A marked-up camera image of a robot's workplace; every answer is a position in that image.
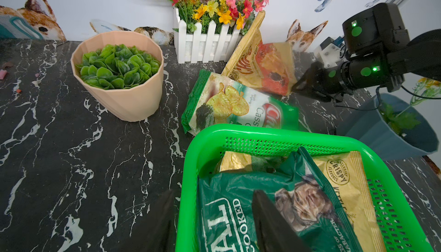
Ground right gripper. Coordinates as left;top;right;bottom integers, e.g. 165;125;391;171
291;3;410;102

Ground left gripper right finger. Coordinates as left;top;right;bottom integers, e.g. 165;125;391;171
252;190;311;252

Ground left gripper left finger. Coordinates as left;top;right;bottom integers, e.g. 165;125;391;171
134;189;176;252

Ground tan red kettle chips bag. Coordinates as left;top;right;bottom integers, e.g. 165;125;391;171
222;11;297;96

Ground dark green REAL chips bag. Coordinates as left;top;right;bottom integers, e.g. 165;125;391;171
198;148;362;252

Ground green white cassava chips bag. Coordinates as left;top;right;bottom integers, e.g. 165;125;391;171
181;69;299;136

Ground tan green kettle chips bag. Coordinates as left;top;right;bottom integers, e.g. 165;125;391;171
215;151;386;252

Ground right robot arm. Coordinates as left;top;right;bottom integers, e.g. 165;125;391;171
292;3;441;102

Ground green plastic basket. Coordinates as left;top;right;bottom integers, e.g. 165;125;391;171
176;124;432;252

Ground blue-grey pot with plant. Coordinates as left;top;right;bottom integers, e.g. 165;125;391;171
336;94;440;161

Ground yellow flower sprig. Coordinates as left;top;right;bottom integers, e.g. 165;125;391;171
401;77;441;107

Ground white fence flower planter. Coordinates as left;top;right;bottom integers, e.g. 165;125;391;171
142;0;270;65

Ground pink pot with green plant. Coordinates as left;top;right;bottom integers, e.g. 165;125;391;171
71;31;164;122

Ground teal grey cloth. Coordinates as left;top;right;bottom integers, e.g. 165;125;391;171
1;15;43;40

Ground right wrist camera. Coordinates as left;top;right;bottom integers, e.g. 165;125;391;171
314;37;346;69

